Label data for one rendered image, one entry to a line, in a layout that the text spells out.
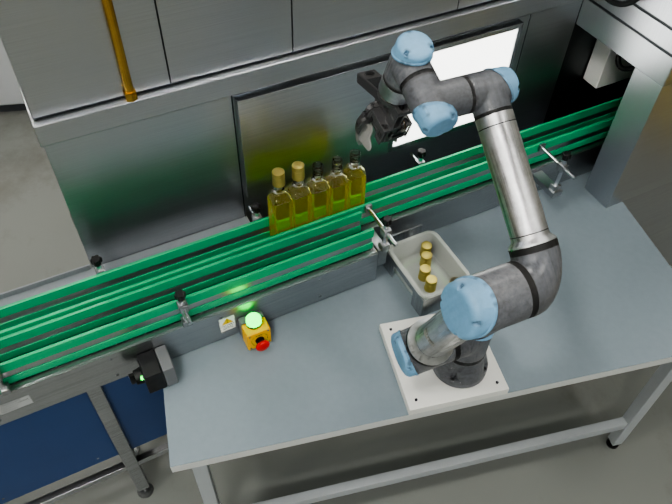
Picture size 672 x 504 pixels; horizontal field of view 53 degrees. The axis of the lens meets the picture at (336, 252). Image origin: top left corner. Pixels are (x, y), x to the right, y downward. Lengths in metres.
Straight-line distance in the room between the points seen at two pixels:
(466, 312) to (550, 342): 0.80
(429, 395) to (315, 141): 0.77
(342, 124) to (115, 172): 0.64
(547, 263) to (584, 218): 1.08
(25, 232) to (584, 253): 2.48
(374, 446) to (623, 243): 1.14
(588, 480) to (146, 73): 2.03
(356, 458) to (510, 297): 1.43
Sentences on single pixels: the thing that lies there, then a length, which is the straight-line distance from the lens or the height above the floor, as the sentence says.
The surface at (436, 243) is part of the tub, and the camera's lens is 2.08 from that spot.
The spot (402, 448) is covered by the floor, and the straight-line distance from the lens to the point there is 2.60.
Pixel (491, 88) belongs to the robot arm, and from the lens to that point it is 1.34.
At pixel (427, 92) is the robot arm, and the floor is 1.61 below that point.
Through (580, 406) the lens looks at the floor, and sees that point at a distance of 2.85.
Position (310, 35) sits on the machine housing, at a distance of 1.77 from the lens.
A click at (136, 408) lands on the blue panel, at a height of 0.55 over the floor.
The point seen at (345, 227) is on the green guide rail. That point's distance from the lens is 1.96.
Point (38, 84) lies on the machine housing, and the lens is 1.63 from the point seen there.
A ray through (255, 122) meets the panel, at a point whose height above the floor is 1.24.
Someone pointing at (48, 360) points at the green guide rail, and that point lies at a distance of 1.81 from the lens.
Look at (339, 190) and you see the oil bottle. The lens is 1.88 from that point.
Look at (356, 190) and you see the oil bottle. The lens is 1.92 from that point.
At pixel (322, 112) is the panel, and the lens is 1.89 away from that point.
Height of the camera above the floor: 2.35
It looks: 49 degrees down
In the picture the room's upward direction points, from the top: 2 degrees clockwise
